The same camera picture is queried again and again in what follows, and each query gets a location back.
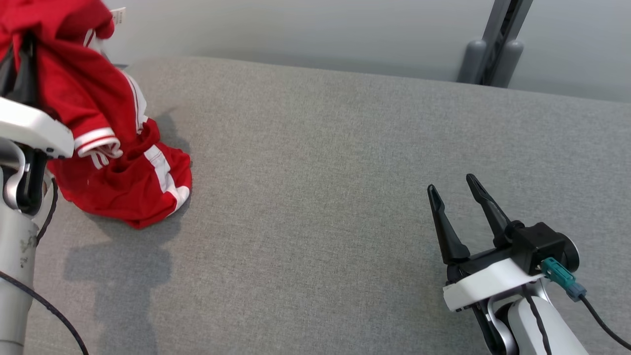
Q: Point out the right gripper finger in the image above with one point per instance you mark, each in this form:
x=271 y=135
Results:
x=446 y=236
x=493 y=217

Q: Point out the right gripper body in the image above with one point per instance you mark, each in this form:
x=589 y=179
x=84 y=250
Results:
x=488 y=283

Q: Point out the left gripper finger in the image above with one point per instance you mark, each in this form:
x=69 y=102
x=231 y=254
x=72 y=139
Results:
x=9 y=66
x=28 y=54

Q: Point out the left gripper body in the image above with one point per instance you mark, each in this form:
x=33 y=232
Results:
x=34 y=128

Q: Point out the red jersey shirt white trim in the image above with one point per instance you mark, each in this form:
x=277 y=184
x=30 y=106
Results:
x=74 y=84

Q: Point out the red shorts white stripe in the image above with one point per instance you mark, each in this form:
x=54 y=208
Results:
x=128 y=197

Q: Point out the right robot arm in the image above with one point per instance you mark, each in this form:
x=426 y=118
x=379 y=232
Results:
x=562 y=330

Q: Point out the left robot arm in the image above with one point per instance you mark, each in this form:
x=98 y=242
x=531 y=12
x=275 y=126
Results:
x=15 y=276

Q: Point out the grey fabric sofa cushion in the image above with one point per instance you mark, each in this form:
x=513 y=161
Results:
x=320 y=197

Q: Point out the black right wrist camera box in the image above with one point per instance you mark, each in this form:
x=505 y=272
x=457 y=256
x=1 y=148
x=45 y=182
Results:
x=540 y=244

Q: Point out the grey cylindrical post cover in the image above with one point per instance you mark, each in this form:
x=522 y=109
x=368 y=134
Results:
x=472 y=61
x=510 y=64

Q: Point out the grey aluminium partition post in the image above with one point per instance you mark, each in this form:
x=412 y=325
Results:
x=502 y=15

